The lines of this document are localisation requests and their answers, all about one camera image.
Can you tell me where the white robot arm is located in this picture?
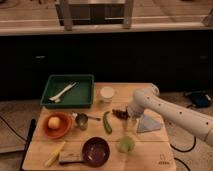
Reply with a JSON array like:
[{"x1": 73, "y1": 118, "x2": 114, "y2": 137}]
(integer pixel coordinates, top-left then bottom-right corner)
[{"x1": 127, "y1": 84, "x2": 213, "y2": 147}]

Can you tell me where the green plastic cup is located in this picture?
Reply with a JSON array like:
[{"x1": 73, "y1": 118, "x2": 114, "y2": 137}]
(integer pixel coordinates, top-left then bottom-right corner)
[{"x1": 117, "y1": 136, "x2": 135, "y2": 153}]

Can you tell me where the white plastic cup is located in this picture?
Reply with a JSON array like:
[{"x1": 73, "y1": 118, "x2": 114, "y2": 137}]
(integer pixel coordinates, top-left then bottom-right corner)
[{"x1": 100, "y1": 86, "x2": 115, "y2": 103}]

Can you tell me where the metal measuring cup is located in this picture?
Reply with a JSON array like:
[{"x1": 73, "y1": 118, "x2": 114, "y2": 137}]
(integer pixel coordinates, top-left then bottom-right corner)
[{"x1": 72, "y1": 113, "x2": 100, "y2": 131}]

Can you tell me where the blue folded cloth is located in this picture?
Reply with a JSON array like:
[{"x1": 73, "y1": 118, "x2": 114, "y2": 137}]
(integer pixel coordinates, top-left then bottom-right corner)
[{"x1": 137, "y1": 114, "x2": 162, "y2": 133}]

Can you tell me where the green cucumber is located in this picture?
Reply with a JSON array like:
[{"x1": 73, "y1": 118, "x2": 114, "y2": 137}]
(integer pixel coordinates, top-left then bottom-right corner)
[{"x1": 103, "y1": 111, "x2": 112, "y2": 134}]

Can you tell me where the dark purple bowl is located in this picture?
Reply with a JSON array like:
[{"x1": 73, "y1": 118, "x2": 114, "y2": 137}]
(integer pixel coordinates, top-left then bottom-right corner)
[{"x1": 82, "y1": 137, "x2": 110, "y2": 167}]

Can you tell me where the green plastic tray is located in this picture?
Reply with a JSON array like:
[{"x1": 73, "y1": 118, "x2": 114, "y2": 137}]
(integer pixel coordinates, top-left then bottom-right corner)
[{"x1": 40, "y1": 74, "x2": 94, "y2": 109}]

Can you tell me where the orange bowl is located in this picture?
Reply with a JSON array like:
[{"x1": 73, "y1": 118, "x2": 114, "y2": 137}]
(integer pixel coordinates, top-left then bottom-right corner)
[{"x1": 42, "y1": 112, "x2": 72, "y2": 139}]

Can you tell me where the brown scrub brush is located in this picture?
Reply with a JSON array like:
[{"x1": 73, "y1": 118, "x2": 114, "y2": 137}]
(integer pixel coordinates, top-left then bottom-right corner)
[{"x1": 59, "y1": 152, "x2": 83, "y2": 165}]

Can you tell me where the black bag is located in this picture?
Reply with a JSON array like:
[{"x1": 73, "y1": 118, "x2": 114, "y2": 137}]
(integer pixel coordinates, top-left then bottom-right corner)
[{"x1": 185, "y1": 91, "x2": 212, "y2": 108}]

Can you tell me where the yellow lemon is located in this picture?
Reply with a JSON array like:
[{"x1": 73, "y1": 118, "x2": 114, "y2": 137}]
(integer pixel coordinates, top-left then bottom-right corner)
[{"x1": 48, "y1": 117, "x2": 61, "y2": 130}]

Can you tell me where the black cable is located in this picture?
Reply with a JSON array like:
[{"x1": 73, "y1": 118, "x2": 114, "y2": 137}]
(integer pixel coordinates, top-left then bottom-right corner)
[{"x1": 169, "y1": 134, "x2": 198, "y2": 171}]

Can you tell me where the white shelf frame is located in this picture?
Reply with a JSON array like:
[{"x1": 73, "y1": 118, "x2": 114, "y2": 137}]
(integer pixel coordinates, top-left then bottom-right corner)
[{"x1": 55, "y1": 0, "x2": 134, "y2": 30}]

